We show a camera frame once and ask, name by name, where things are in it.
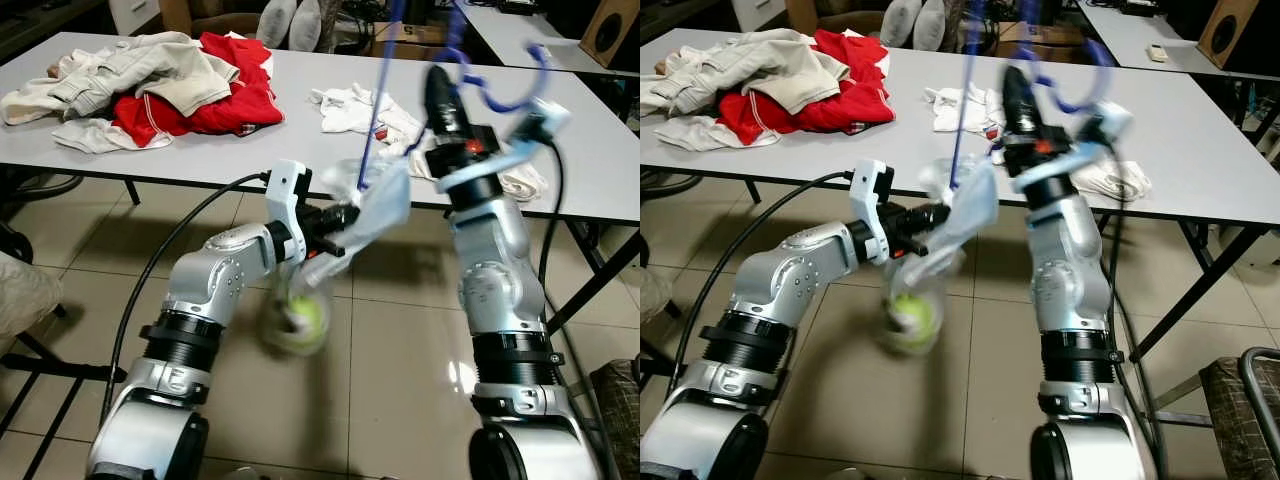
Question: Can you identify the wooden loudspeaker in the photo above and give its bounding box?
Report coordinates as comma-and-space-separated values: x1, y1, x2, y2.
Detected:
1197, 0, 1261, 69
580, 0, 640, 69

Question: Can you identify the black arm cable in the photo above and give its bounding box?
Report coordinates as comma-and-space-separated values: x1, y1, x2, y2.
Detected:
100, 172, 273, 426
535, 135, 626, 480
678, 170, 856, 376
1105, 140, 1171, 480

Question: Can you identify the large grey table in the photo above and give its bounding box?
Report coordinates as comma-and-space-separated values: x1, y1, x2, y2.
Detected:
0, 30, 640, 336
640, 28, 1280, 361

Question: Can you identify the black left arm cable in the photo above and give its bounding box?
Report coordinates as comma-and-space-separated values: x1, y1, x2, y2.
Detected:
678, 170, 856, 376
100, 172, 273, 426

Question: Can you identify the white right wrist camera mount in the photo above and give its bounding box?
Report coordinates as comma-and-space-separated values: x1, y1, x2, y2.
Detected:
1008, 100, 1137, 196
432, 98, 573, 196

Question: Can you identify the dark woven chair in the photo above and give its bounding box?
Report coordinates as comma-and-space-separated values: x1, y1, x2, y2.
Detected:
590, 358, 640, 480
1198, 345, 1280, 480

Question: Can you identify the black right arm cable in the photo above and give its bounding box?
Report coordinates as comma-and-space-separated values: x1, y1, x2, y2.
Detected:
535, 135, 626, 480
1105, 140, 1171, 480

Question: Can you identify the small grey table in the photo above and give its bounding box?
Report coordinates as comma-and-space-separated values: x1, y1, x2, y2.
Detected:
470, 0, 640, 76
1075, 0, 1280, 76

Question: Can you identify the plain white cloth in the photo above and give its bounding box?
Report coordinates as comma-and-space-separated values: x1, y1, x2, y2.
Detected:
680, 115, 761, 153
50, 115, 151, 154

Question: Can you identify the grey pillow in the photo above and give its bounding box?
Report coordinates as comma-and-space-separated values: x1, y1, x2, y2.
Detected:
258, 0, 298, 49
918, 0, 951, 53
880, 0, 923, 49
293, 0, 326, 53

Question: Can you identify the purple plastic hanger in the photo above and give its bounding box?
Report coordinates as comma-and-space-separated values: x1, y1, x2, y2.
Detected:
948, 0, 1115, 193
358, 0, 553, 193

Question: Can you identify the beige cushion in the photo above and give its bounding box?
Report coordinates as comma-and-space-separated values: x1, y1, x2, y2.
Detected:
0, 250, 63, 341
640, 265, 671, 321

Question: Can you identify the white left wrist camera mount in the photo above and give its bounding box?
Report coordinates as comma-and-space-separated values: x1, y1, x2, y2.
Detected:
265, 160, 313, 261
848, 160, 896, 261

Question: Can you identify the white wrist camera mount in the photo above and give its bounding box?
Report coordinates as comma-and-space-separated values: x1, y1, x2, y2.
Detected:
265, 160, 313, 261
848, 160, 896, 261
1008, 100, 1137, 196
432, 98, 573, 196

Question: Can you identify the cardboard box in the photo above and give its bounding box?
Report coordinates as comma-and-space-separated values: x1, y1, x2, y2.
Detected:
370, 22, 446, 61
995, 20, 1061, 61

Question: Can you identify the brown armchair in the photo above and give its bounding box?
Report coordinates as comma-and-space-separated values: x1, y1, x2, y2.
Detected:
160, 0, 271, 41
785, 0, 891, 39

